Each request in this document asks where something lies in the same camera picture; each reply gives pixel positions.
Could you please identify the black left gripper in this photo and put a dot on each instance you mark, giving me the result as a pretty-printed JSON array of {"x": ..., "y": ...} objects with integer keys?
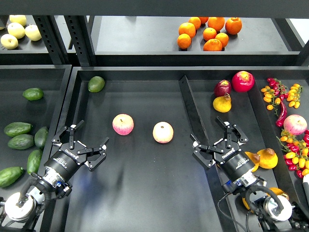
[{"x": 72, "y": 155}]

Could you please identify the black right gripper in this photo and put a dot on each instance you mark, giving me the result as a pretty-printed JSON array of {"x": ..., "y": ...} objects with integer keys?
[{"x": 230, "y": 158}]

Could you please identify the green avocado tray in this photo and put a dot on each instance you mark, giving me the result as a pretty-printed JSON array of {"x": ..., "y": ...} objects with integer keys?
[{"x": 34, "y": 160}]

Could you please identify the yellow pear tray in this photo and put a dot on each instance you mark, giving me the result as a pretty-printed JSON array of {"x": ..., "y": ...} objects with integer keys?
[{"x": 246, "y": 205}]

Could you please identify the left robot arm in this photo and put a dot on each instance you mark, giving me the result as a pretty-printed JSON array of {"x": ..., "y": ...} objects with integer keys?
[{"x": 21, "y": 211}]

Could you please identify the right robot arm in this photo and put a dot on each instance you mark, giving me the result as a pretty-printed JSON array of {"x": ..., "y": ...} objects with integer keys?
[{"x": 269, "y": 207}]

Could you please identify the yellow pear near onion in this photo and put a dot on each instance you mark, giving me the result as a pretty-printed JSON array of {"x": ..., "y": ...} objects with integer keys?
[{"x": 222, "y": 104}]

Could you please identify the yellow pear middle row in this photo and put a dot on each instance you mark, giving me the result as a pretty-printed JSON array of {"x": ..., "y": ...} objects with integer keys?
[{"x": 255, "y": 158}]

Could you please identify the yellow pear row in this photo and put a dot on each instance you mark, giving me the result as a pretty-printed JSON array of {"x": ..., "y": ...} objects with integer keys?
[
  {"x": 255, "y": 158},
  {"x": 268, "y": 158}
]

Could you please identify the yellow pear right row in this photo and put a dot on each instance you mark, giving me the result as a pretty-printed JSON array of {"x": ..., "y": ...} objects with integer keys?
[{"x": 268, "y": 158}]

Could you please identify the round avocado left tray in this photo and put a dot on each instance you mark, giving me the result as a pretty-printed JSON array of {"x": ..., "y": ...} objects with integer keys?
[{"x": 33, "y": 94}]

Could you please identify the yellow pear lower right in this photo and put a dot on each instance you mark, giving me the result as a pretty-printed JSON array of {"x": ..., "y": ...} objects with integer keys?
[{"x": 279, "y": 192}]

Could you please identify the pink red apple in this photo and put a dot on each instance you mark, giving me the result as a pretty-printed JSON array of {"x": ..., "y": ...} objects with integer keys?
[{"x": 123, "y": 124}]

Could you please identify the pale pink apple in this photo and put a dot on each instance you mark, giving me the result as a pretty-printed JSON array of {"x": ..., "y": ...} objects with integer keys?
[{"x": 163, "y": 132}]

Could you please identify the purple red onion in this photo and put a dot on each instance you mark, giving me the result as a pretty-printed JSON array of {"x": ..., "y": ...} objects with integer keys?
[{"x": 222, "y": 88}]

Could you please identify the red chili pepper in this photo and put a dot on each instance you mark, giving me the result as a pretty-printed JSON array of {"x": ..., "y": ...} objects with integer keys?
[{"x": 282, "y": 116}]

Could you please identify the black left tray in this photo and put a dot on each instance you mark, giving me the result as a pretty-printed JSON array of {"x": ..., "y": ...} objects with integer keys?
[{"x": 14, "y": 80}]

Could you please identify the black tray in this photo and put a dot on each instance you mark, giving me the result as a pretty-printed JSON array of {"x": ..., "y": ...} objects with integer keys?
[
  {"x": 14, "y": 80},
  {"x": 143, "y": 185}
]

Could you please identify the big red apple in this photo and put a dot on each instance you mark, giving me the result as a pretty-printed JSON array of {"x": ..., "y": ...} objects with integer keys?
[{"x": 243, "y": 81}]

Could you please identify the upper cherry tomato bunch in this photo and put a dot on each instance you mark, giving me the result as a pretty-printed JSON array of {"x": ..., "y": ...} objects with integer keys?
[{"x": 275, "y": 93}]

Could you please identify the cherry tomato bunch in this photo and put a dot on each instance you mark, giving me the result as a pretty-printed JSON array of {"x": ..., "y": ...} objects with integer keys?
[
  {"x": 275, "y": 93},
  {"x": 295, "y": 152}
]

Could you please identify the black centre tray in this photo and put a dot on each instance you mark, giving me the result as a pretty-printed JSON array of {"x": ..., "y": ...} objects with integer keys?
[{"x": 143, "y": 185}]

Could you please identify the lower cherry tomato bunch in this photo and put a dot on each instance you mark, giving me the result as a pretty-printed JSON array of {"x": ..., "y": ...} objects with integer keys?
[{"x": 295, "y": 152}]

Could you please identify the pink apple right tray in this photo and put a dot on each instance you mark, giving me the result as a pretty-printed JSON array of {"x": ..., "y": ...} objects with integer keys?
[{"x": 295, "y": 124}]

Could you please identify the black tray divider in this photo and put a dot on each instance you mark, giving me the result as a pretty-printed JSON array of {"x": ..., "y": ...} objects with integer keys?
[{"x": 220, "y": 201}]

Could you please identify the orange centre right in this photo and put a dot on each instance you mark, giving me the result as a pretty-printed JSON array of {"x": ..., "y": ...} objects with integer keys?
[{"x": 223, "y": 38}]

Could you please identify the orange front left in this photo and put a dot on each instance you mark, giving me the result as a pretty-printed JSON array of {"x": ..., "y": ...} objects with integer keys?
[{"x": 184, "y": 41}]

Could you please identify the orange right with stem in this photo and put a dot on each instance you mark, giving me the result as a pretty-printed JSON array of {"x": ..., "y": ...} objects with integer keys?
[{"x": 233, "y": 25}]

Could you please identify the orange upper left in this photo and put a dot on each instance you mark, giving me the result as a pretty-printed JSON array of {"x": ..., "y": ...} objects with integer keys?
[{"x": 187, "y": 28}]

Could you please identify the orange back centre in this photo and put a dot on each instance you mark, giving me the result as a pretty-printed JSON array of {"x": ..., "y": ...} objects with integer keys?
[{"x": 216, "y": 23}]

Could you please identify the yellow apple shelf right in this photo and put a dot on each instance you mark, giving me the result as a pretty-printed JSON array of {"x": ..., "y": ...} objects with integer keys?
[{"x": 33, "y": 33}]

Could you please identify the yellow apple shelf front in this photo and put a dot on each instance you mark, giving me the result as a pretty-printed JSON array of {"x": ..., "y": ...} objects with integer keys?
[{"x": 9, "y": 42}]

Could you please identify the black shelf post centre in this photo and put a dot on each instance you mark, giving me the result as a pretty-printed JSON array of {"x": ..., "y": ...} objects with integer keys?
[{"x": 80, "y": 33}]

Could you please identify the black shelf post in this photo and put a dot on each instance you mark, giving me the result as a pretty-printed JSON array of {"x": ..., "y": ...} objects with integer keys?
[
  {"x": 80, "y": 33},
  {"x": 52, "y": 38}
]

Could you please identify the black shelf post left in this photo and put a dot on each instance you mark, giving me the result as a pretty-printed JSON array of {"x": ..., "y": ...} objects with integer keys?
[{"x": 52, "y": 38}]

